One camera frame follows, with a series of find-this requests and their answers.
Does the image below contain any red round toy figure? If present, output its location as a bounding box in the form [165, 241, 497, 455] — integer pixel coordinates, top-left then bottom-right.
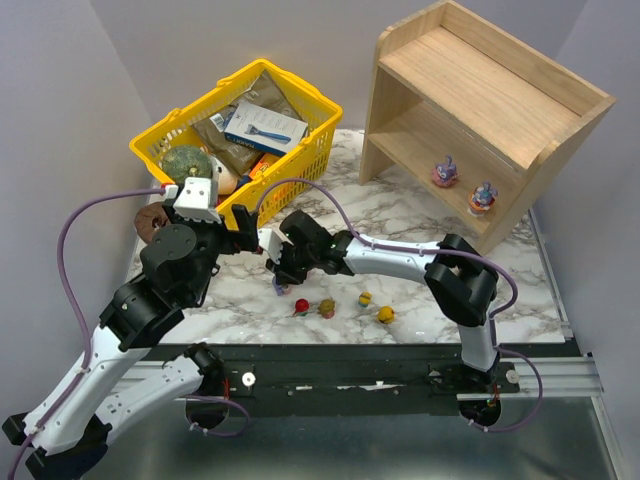
[293, 298, 310, 317]

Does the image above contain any yellow duck toy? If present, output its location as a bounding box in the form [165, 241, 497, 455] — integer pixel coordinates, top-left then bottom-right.
[377, 306, 395, 325]

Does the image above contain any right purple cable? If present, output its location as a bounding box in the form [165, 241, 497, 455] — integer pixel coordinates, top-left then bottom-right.
[252, 177, 546, 434]

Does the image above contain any bunny holding strawberry cake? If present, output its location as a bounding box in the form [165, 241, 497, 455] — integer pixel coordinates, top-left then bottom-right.
[272, 277, 291, 296]

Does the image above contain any white orange plush toy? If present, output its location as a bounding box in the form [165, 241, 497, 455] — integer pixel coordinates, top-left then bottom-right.
[209, 155, 239, 196]

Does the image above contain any purple cable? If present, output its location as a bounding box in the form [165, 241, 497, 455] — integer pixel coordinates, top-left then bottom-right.
[252, 177, 546, 434]
[4, 185, 251, 480]

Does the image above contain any brown lid white canister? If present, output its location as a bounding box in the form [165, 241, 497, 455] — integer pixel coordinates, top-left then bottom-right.
[134, 202, 170, 244]

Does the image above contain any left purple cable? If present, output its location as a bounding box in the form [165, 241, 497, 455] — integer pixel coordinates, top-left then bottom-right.
[4, 185, 251, 480]

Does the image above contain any yellow blue minion toy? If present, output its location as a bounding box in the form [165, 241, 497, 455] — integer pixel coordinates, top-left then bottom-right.
[358, 291, 372, 308]

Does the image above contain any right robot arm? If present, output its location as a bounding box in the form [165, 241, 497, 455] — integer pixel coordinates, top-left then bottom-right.
[258, 210, 498, 374]

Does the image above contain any yellow plastic basket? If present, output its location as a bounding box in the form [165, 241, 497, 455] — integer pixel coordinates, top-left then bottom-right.
[130, 59, 343, 229]

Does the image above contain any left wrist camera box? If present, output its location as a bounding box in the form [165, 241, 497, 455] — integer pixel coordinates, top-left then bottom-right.
[173, 177, 222, 224]

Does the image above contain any green melon toy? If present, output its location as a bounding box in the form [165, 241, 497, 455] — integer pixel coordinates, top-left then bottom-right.
[160, 145, 213, 183]

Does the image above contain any wooden shelf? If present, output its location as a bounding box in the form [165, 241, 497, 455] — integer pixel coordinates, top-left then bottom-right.
[359, 1, 615, 253]

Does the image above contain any olive brown toy figure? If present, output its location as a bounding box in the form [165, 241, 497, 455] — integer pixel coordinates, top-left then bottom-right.
[317, 298, 336, 319]

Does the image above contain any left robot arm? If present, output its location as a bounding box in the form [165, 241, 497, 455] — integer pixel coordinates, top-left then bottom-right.
[2, 205, 260, 479]

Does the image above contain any blue razor package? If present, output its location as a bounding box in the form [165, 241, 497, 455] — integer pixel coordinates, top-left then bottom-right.
[224, 101, 308, 156]

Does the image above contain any brown foil bag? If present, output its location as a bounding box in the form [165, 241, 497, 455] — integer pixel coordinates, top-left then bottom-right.
[193, 71, 309, 178]

